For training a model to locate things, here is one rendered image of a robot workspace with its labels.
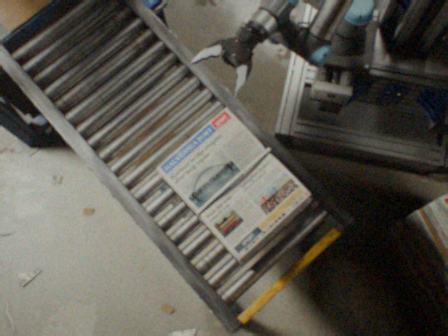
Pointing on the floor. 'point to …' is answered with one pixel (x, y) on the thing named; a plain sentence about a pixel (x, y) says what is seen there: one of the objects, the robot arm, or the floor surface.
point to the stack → (436, 212)
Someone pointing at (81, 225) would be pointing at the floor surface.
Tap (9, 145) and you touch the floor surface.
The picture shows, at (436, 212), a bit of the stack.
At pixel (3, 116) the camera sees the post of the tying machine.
